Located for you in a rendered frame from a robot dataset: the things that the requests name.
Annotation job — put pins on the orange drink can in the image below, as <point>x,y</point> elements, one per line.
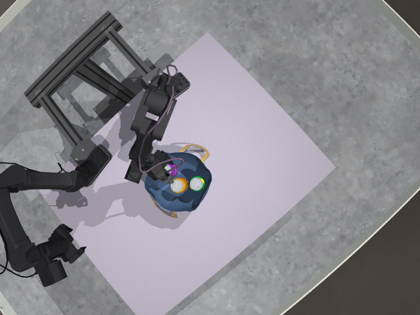
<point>180,185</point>

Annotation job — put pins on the green and yellow drink can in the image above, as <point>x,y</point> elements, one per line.
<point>197,183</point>

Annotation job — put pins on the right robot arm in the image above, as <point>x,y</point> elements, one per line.
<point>22,254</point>

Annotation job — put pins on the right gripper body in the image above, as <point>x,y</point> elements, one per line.
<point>67,251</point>

